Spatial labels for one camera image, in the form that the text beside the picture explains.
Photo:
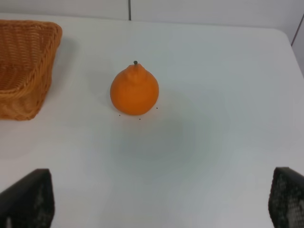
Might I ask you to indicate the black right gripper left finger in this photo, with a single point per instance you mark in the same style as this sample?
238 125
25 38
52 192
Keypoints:
28 203

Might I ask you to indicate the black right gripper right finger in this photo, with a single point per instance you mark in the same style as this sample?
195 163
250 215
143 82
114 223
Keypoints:
286 199

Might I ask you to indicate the orange wicker basket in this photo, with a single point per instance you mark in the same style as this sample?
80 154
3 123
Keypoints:
27 53

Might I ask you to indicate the orange with stem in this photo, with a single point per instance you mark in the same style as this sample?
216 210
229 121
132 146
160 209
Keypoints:
134 91

